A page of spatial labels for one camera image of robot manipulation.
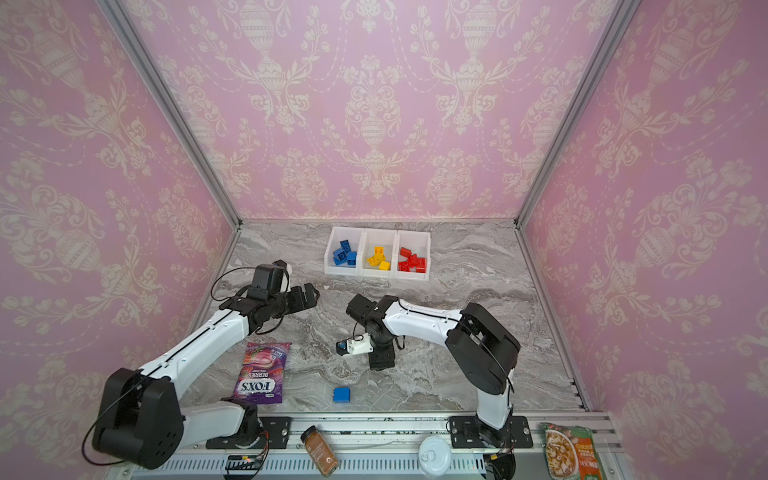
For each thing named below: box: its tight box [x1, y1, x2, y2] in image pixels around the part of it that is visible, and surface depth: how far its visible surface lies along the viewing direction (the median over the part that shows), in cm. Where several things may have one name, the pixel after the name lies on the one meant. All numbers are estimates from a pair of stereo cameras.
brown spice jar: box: [300, 425, 339, 477], surface depth 70 cm
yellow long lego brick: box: [366, 251, 386, 267], surface depth 108 cm
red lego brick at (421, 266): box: [416, 257, 427, 273], surface depth 108 cm
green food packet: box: [540, 422, 603, 480], surface depth 72 cm
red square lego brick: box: [397, 256, 421, 272], surface depth 108 cm
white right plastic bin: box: [396, 230, 431, 281], surface depth 108 cm
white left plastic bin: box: [324, 227, 364, 276], surface depth 108 cm
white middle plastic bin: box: [357, 228, 398, 279], surface depth 108 cm
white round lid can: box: [418, 435, 452, 477], surface depth 68 cm
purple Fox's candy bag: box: [232, 342, 292, 405], surface depth 83 cm
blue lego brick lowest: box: [333, 387, 351, 403], surface depth 83 cm
